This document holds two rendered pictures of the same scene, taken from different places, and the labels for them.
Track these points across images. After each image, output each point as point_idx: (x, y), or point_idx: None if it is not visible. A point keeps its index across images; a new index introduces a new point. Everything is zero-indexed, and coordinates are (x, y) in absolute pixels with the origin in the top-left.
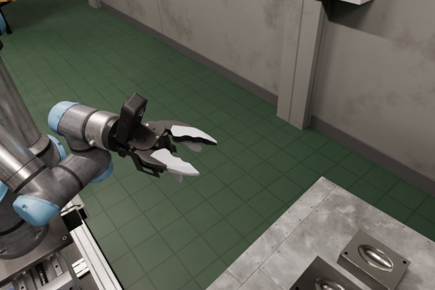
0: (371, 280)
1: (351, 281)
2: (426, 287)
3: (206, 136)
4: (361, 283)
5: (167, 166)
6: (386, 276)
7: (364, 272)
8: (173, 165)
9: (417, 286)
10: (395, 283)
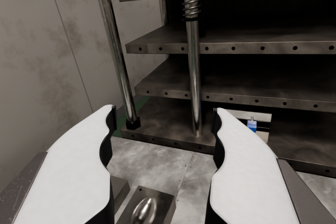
0: (120, 195)
1: (127, 204)
2: (115, 170)
3: (104, 105)
4: (121, 207)
5: (276, 156)
6: (116, 185)
7: (116, 199)
8: (257, 138)
9: (115, 175)
10: (121, 179)
